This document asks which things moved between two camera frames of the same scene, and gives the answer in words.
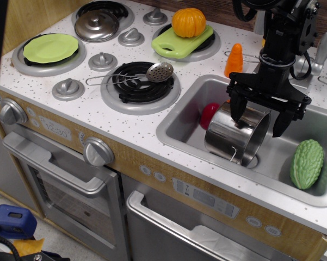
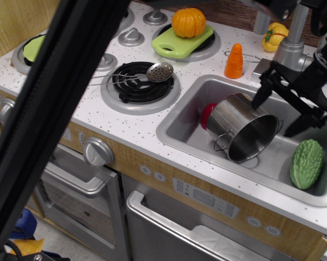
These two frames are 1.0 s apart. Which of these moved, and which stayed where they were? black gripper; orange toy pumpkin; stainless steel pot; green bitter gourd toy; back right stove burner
Moved: black gripper; stainless steel pot
Stayed: back right stove burner; orange toy pumpkin; green bitter gourd toy
